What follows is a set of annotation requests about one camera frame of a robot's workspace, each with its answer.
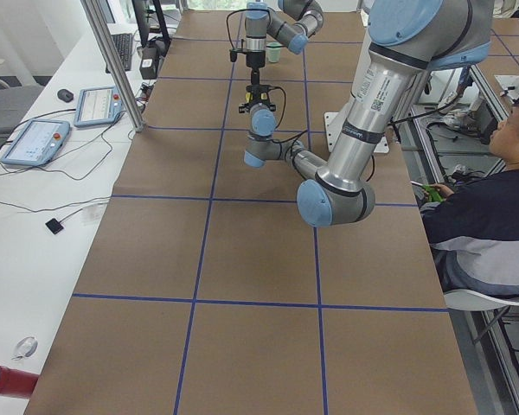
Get white chair seat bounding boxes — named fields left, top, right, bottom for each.
left=444, top=289, right=519, bottom=311

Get far teach pendant tablet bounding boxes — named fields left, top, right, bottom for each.
left=74, top=86, right=124, bottom=128

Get seated person in dark jacket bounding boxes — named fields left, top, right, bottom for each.
left=420, top=99, right=519, bottom=298

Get white mast base plate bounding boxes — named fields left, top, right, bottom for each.
left=324, top=112, right=390, bottom=154

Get green handheld controller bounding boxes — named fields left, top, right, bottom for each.
left=421, top=184, right=445, bottom=202

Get clear tape dispenser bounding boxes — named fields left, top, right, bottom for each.
left=12, top=336, right=38, bottom=361

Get light green cup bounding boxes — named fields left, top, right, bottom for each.
left=266, top=41, right=283, bottom=63

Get aluminium frame post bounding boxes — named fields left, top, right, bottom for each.
left=80, top=0, right=144, bottom=133

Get small black square pad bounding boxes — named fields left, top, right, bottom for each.
left=45, top=218, right=64, bottom=234

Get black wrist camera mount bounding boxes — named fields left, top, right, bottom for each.
left=229, top=39, right=248, bottom=63

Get black keyboard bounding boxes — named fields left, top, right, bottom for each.
left=111, top=33, right=133, bottom=72

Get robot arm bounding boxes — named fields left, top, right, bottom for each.
left=230, top=1, right=494, bottom=227
left=240, top=1, right=324, bottom=86

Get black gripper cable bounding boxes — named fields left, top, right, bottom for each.
left=266, top=85, right=308, bottom=145

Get teach pendant tablet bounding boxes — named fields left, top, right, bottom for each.
left=74, top=86, right=124, bottom=128
left=0, top=119, right=71, bottom=167

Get black computer mouse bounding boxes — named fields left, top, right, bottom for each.
left=57, top=88, right=74, bottom=103

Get near teach pendant tablet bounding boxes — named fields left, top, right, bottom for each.
left=0, top=119, right=71, bottom=167

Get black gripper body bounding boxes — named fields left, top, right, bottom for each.
left=245, top=49, right=266, bottom=69
left=244, top=84, right=270, bottom=111

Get red cylinder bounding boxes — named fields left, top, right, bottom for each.
left=0, top=366, right=39, bottom=399

